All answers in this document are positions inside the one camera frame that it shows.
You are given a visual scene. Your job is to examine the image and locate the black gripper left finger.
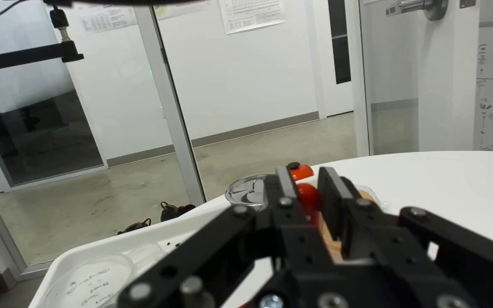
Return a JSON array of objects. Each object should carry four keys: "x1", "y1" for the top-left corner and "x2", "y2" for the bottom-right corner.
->
[{"x1": 116, "y1": 166, "x2": 328, "y2": 308}]

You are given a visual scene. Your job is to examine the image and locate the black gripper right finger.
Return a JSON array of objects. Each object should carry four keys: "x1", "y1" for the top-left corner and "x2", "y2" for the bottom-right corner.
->
[{"x1": 316, "y1": 166, "x2": 493, "y2": 308}]

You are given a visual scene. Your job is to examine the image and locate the orange handled steel spoon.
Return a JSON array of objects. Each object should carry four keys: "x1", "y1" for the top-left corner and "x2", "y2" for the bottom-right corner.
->
[{"x1": 294, "y1": 182, "x2": 323, "y2": 230}]

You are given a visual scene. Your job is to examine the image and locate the white plastic tray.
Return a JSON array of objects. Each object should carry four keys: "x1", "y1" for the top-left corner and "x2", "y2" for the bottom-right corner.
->
[{"x1": 27, "y1": 170, "x2": 385, "y2": 308}]

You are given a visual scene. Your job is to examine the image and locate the clear plastic measuring cup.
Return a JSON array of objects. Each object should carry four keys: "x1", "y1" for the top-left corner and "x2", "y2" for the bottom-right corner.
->
[{"x1": 56, "y1": 254, "x2": 140, "y2": 308}]

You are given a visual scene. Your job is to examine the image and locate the white door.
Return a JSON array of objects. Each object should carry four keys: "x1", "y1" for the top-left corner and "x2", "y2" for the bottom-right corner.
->
[{"x1": 364, "y1": 0, "x2": 480, "y2": 158}]

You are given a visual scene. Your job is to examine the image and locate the paper notice sheet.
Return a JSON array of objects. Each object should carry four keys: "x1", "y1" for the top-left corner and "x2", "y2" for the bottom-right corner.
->
[{"x1": 217, "y1": 0, "x2": 289, "y2": 36}]

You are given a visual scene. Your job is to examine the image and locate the aluminium frame pole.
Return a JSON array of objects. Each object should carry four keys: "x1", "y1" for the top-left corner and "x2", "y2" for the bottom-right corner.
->
[{"x1": 133, "y1": 5, "x2": 208, "y2": 206}]

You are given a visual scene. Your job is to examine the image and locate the silver door lever handle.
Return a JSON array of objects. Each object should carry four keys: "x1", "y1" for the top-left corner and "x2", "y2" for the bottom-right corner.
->
[{"x1": 385, "y1": 0, "x2": 451, "y2": 23}]

